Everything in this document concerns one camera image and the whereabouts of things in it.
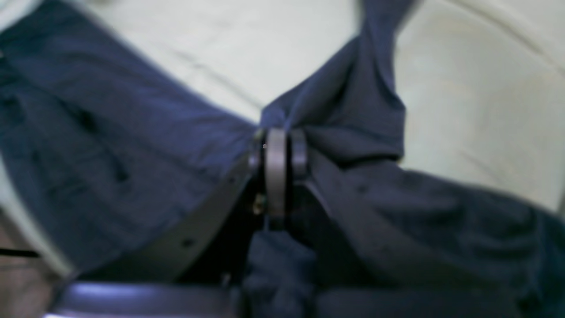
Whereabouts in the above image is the dark navy long-sleeve shirt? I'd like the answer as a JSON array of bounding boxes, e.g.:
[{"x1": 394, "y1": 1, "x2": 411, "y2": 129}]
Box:
[{"x1": 1, "y1": 0, "x2": 564, "y2": 318}]

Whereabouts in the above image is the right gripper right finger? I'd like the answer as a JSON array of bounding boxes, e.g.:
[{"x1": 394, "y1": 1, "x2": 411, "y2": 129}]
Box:
[{"x1": 289, "y1": 129, "x2": 335, "y2": 248}]

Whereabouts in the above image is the green table cloth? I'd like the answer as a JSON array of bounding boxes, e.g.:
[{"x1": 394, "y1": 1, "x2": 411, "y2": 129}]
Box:
[{"x1": 0, "y1": 0, "x2": 565, "y2": 279}]

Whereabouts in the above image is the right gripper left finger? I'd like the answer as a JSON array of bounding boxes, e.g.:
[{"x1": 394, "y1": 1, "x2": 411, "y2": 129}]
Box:
[{"x1": 45, "y1": 129, "x2": 288, "y2": 318}]

